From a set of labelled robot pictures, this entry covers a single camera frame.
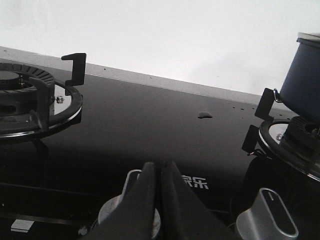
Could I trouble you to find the right silver stove knob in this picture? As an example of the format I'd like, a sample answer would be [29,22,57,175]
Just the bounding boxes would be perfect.
[235,188,299,240]

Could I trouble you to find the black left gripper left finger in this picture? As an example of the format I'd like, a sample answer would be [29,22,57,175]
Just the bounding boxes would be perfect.
[82,162,156,240]

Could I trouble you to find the left gas burner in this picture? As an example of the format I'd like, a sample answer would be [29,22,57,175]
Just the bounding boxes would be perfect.
[0,53,87,142]

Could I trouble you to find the gas burner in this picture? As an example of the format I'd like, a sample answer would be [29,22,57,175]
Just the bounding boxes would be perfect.
[0,53,87,142]
[242,88,320,181]

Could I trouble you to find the silver stove knob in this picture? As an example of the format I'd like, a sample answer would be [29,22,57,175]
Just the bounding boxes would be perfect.
[99,164,156,240]
[235,188,299,240]

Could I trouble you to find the right gas burner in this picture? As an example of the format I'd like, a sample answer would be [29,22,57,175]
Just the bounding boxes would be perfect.
[242,88,320,181]

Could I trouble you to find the left silver stove knob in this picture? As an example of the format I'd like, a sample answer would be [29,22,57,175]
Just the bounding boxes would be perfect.
[99,164,156,240]

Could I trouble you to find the black glass gas stove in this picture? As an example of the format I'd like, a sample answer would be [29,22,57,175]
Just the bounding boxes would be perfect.
[0,47,320,240]

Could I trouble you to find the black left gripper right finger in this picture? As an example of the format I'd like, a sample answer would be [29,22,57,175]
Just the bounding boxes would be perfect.
[161,161,235,240]

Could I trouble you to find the dark blue pot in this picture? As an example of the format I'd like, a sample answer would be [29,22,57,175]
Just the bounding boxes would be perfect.
[280,32,320,123]

